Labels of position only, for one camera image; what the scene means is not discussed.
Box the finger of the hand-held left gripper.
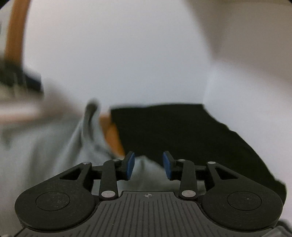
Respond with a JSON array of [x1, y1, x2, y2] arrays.
[[16, 68, 44, 93]]

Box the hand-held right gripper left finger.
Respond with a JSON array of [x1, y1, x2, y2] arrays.
[[59, 151, 136, 201]]

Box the wooden window frame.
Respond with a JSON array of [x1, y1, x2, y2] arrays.
[[5, 0, 32, 67]]

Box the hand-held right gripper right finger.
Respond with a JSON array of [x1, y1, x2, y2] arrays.
[[162, 151, 236, 201]]

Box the grey hoodie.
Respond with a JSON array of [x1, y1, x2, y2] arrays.
[[0, 87, 207, 237]]

